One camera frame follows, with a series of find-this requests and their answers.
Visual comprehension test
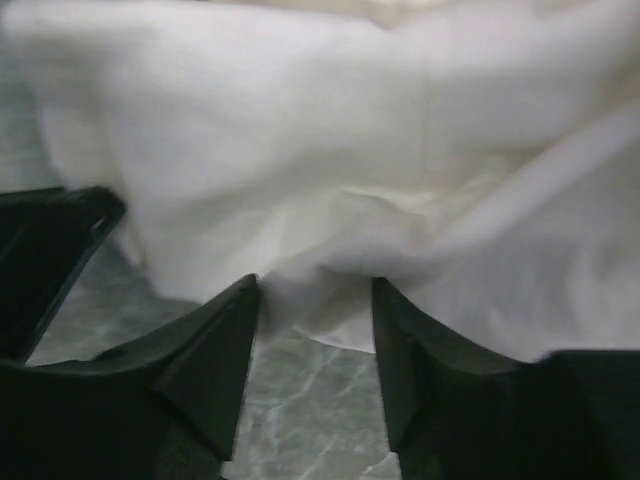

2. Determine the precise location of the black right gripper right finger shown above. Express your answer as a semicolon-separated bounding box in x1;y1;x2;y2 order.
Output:
371;277;539;453

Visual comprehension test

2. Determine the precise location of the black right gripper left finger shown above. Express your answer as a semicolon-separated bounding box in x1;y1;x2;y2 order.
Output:
94;273;261;462

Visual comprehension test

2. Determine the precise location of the white t shirt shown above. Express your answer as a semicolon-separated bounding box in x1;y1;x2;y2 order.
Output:
1;1;639;361

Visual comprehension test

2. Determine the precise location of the yellow plastic bin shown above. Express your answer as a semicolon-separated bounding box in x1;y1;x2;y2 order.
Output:
1;187;126;363

